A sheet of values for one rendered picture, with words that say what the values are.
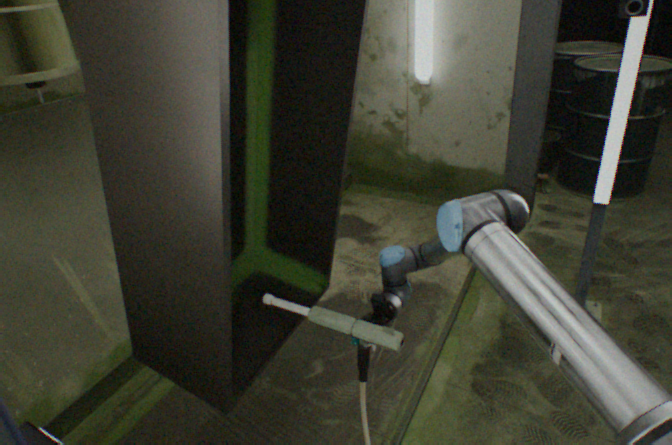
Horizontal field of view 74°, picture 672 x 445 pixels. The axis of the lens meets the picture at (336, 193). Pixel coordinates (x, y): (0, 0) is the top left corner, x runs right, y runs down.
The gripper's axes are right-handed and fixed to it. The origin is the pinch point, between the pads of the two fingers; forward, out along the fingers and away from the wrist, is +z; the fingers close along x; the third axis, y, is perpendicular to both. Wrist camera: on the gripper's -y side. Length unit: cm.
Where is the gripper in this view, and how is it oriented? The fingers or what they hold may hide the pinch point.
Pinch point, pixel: (362, 340)
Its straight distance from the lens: 143.5
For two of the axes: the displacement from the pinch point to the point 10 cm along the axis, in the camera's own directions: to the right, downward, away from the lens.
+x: -9.0, -1.7, 4.1
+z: -4.4, 3.1, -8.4
